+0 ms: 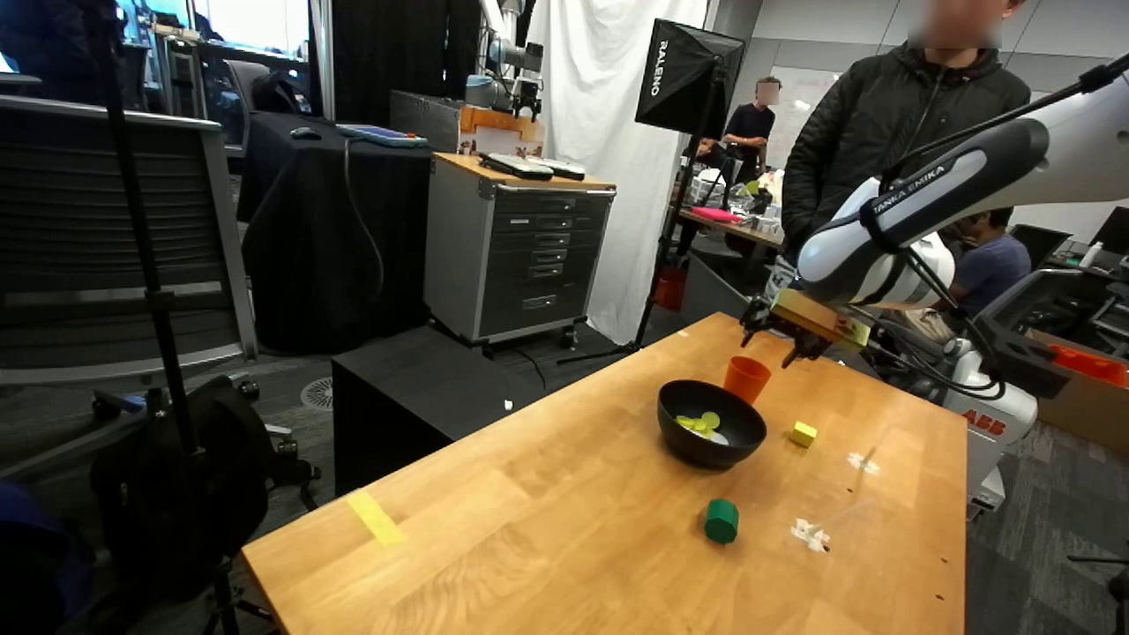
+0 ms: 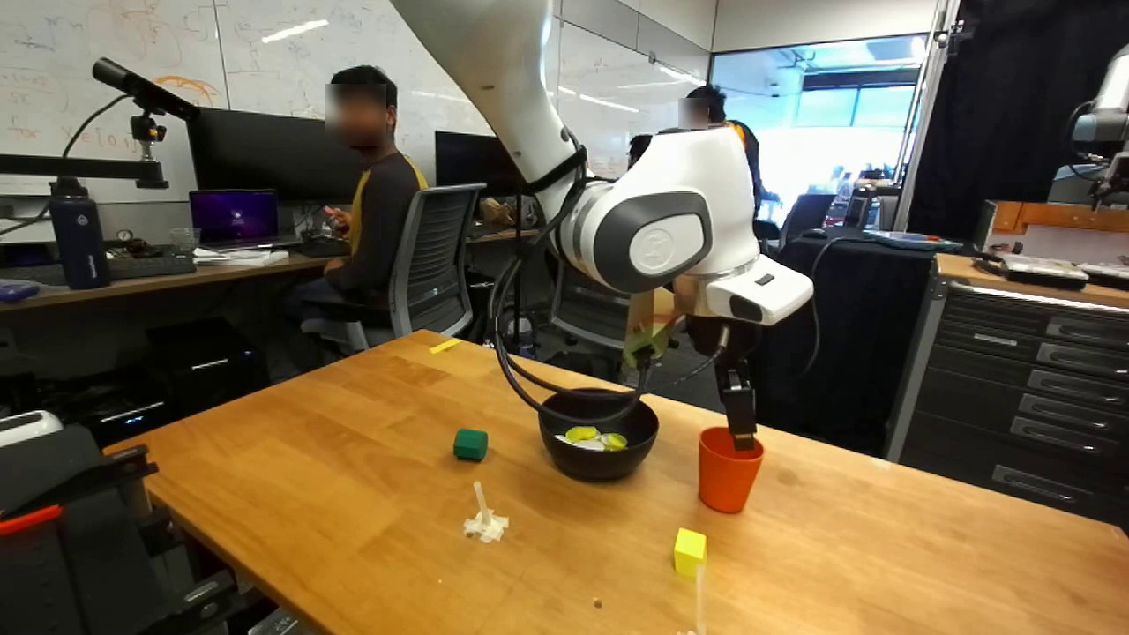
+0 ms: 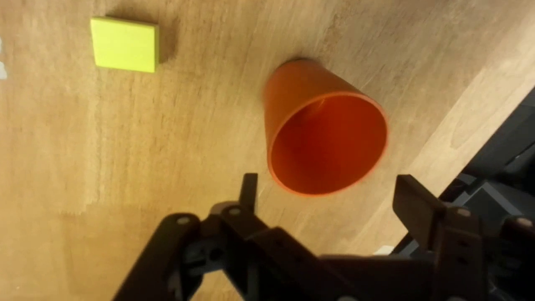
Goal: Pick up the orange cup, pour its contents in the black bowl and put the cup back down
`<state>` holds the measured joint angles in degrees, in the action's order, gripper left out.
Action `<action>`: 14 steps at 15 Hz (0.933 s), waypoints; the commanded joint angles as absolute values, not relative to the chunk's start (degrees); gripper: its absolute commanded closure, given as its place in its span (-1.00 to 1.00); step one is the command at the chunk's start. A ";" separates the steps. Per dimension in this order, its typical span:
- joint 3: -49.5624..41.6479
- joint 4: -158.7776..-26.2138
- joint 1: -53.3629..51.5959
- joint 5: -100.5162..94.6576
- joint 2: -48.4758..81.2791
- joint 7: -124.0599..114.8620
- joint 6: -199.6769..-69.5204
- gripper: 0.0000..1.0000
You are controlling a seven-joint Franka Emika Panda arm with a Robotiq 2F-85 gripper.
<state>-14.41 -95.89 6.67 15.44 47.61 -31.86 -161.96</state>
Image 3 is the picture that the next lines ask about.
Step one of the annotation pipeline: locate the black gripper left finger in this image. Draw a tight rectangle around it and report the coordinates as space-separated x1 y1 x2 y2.
111 172 315 301

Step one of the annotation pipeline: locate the yellow block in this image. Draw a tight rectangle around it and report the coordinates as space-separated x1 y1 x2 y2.
89 15 161 75

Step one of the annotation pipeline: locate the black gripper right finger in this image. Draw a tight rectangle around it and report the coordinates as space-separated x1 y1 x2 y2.
393 174 535 301

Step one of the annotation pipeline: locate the orange plastic cup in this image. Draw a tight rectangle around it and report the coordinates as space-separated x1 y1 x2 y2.
263 57 390 197

